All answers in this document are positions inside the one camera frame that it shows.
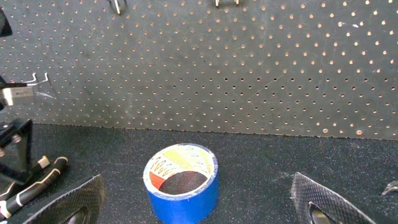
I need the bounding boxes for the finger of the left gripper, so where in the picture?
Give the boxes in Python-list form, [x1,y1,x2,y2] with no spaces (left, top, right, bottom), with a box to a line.
[0,118,34,185]

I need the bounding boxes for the roll of blue tape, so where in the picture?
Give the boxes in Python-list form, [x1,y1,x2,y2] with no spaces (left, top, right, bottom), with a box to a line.
[142,142,220,224]

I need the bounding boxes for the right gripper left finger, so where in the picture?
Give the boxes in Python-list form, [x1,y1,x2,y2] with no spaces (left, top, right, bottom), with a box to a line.
[7,173,106,224]

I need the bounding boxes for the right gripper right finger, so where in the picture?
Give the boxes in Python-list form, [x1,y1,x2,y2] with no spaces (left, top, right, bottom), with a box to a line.
[290,172,396,224]

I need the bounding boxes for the metal hook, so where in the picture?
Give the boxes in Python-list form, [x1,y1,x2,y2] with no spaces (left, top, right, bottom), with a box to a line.
[214,0,241,7]
[108,0,128,16]
[21,72,50,87]

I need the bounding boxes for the black and white pliers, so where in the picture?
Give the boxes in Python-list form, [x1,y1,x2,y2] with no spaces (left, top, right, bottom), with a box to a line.
[0,155,68,222]

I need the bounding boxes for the black pegboard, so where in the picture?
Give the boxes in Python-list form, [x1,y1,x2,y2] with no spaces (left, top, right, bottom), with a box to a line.
[0,0,398,141]

